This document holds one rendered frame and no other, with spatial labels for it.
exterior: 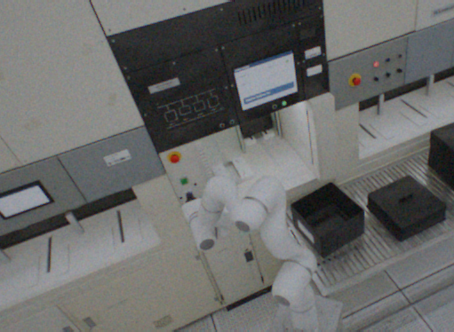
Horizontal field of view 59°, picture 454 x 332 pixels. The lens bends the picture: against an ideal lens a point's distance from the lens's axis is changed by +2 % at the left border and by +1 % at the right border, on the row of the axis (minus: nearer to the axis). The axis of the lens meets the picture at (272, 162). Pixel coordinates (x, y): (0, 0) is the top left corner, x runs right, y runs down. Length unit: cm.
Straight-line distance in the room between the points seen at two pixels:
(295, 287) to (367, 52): 116
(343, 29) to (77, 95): 116
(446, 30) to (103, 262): 214
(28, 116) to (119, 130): 32
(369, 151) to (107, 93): 151
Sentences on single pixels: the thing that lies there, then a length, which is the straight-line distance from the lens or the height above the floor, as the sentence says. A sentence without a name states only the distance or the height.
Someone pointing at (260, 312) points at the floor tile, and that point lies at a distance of 284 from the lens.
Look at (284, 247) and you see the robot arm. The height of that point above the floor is 133.
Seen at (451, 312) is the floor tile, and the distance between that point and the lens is 286.
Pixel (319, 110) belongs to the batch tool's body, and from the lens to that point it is 198.
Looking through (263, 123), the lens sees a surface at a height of 100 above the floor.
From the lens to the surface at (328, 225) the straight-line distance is 219.
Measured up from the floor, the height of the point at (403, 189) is 86.
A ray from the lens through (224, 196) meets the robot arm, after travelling 132.
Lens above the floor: 244
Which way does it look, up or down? 40 degrees down
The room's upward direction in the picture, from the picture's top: 11 degrees counter-clockwise
